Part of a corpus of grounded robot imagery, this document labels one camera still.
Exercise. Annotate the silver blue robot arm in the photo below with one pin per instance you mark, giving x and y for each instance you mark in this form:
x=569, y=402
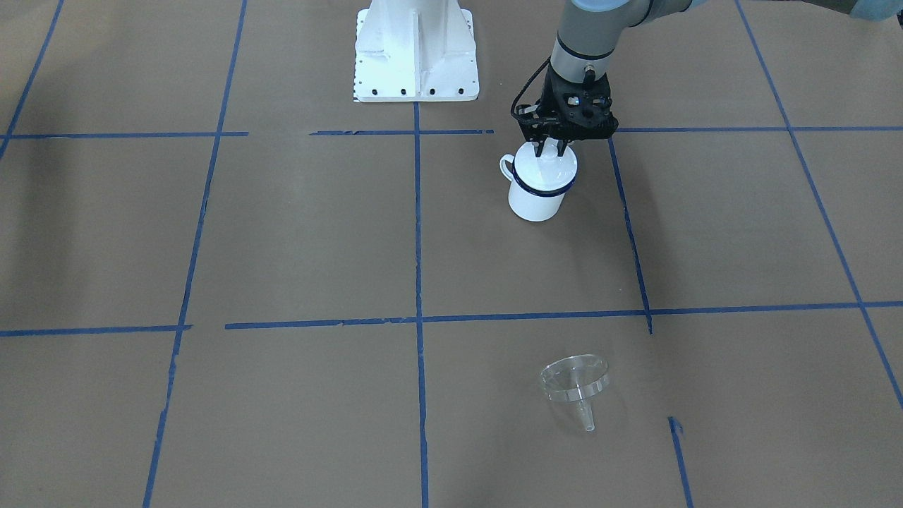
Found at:
x=588, y=35

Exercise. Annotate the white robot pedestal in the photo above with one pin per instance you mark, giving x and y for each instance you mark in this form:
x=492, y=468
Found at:
x=415, y=51

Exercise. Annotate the clear plastic funnel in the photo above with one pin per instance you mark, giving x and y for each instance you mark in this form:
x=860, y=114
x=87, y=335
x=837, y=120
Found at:
x=576, y=380

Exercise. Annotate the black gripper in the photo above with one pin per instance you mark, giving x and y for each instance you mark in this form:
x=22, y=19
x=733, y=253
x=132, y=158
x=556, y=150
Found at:
x=549, y=144

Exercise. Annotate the white enamel mug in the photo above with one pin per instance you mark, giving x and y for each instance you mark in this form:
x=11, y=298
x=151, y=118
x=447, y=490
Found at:
x=537, y=185

